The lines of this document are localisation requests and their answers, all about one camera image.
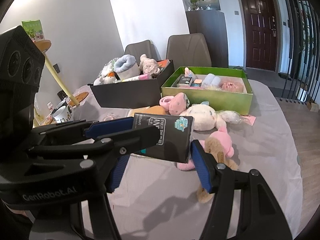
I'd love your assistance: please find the black tissue pack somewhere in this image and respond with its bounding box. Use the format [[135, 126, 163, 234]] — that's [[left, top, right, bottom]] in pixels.
[[133, 113, 194, 163], [176, 76, 193, 88]]

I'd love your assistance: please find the left human hand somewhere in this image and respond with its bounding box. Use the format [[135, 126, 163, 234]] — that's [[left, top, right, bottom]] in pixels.
[[3, 202, 28, 217]]

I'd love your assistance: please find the pink tape roll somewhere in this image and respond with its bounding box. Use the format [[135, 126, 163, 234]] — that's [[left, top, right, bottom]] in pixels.
[[103, 113, 119, 121]]

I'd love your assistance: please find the white printed mug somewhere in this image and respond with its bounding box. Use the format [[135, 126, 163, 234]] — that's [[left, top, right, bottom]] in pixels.
[[53, 105, 74, 124]]

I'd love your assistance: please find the round wooden side table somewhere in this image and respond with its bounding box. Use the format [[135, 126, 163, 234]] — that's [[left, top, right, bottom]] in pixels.
[[32, 39, 90, 107]]

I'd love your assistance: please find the black storage box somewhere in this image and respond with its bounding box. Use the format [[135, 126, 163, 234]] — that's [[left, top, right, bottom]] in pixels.
[[90, 60, 174, 108]]

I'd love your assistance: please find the orange round plush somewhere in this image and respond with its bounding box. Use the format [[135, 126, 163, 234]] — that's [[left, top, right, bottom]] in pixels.
[[140, 106, 166, 115]]

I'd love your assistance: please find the beige bunny plush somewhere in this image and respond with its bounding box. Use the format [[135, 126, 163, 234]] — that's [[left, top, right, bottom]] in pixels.
[[139, 54, 161, 77]]

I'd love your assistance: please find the brown plush toy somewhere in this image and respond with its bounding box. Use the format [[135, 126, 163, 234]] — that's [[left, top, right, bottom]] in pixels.
[[191, 142, 231, 204]]

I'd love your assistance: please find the pink strawberry slipper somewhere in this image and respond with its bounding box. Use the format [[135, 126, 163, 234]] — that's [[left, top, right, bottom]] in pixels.
[[159, 93, 190, 115]]

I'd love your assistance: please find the pink plush toy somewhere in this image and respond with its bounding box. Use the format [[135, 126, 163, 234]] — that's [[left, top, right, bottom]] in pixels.
[[177, 126, 235, 172]]

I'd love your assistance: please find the grey dining chair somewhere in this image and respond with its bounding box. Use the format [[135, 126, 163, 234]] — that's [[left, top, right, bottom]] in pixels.
[[166, 33, 212, 70], [124, 40, 158, 64]]

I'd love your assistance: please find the pink paper card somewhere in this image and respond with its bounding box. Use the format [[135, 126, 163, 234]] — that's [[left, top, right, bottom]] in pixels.
[[240, 115, 256, 126]]

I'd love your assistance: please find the white cinnamoroll plush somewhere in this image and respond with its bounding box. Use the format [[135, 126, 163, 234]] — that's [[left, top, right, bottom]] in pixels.
[[180, 103, 243, 132]]

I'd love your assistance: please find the green carton box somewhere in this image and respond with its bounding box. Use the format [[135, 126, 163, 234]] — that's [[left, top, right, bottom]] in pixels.
[[22, 20, 45, 42]]

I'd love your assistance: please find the green gift box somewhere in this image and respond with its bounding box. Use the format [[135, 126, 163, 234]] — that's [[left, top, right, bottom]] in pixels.
[[161, 67, 253, 115]]

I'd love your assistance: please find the pink mesh bath puff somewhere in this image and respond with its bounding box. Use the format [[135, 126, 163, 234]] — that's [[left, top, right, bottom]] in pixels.
[[221, 82, 244, 93]]

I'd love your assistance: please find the dark grey cabinet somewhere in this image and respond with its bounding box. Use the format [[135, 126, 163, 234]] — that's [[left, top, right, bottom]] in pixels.
[[186, 10, 229, 68]]

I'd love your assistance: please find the dark brown entrance door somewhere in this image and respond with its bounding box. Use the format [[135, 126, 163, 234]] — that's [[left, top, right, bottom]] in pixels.
[[241, 0, 277, 71]]

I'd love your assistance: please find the black slat room divider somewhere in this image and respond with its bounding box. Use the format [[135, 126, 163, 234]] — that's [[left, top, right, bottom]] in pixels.
[[279, 0, 319, 105]]

